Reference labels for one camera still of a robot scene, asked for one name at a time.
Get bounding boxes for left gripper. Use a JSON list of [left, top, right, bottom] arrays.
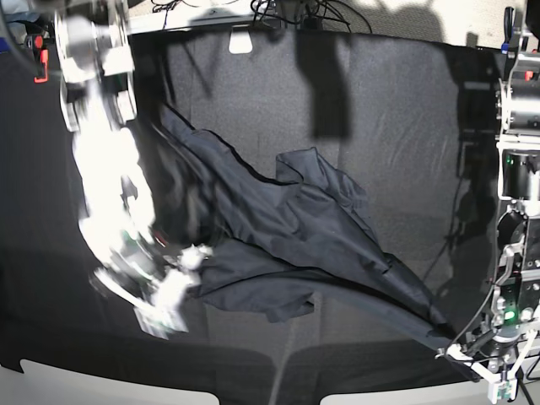
[[464, 328, 521, 367]]

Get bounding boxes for dark navy t-shirt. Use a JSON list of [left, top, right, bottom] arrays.
[[153, 105, 455, 349]]

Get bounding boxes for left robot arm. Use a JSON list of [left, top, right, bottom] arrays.
[[467, 25, 539, 372]]

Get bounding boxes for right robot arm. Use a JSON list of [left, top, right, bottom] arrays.
[[55, 1, 165, 280]]

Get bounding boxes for black felt table cover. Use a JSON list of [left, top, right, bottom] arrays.
[[1, 30, 497, 404]]

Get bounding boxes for blue clamp far right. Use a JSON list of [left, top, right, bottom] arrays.
[[501, 7, 525, 56]]

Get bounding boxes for red clamp far left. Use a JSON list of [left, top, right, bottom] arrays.
[[25, 34, 49, 84]]

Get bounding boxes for black cable bundle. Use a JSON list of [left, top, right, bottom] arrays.
[[249, 0, 375, 34]]

